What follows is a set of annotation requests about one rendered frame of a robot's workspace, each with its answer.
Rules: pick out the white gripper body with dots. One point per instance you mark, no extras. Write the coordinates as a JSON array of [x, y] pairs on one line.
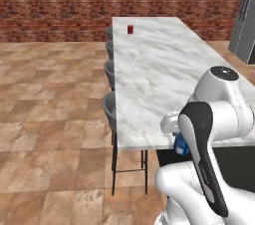
[[170, 123]]

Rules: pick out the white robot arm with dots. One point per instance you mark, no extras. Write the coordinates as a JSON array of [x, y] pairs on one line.
[[219, 112]]

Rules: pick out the blue soda can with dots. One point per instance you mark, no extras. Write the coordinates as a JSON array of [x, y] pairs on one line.
[[180, 145]]

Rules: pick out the dark kitchen island base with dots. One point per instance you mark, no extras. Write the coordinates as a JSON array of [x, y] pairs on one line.
[[237, 166]]

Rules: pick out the red soda can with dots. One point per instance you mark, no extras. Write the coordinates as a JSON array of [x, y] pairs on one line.
[[130, 29]]

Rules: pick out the grey bar stool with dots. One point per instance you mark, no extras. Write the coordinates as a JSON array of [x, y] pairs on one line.
[[110, 73], [110, 49], [110, 33], [109, 111]]

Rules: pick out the grey fridge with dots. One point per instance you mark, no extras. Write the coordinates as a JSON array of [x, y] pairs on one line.
[[244, 20]]

